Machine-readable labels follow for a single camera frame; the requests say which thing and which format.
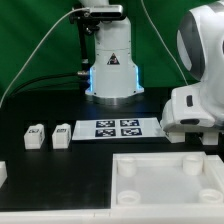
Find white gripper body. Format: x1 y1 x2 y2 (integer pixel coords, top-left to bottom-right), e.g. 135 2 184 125
160 83 224 132

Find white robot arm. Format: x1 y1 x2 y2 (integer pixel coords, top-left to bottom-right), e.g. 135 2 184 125
86 0 224 132

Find black cables on table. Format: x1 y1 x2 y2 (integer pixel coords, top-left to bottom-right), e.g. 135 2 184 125
9 73 88 98

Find white front table rail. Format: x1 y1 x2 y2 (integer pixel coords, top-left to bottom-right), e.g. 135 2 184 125
0 206 224 224

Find black camera on stand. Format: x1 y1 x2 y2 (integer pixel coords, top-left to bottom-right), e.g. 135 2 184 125
87 5 123 20

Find white camera cable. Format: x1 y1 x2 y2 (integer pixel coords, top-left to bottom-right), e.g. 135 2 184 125
0 0 189 108

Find white block left edge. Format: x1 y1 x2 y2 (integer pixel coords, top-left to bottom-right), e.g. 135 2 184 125
0 161 7 188

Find white square table top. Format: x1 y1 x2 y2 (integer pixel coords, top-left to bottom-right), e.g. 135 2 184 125
111 152 224 208

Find white marker sheet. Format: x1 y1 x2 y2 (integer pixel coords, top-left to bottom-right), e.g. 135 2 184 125
72 118 165 141

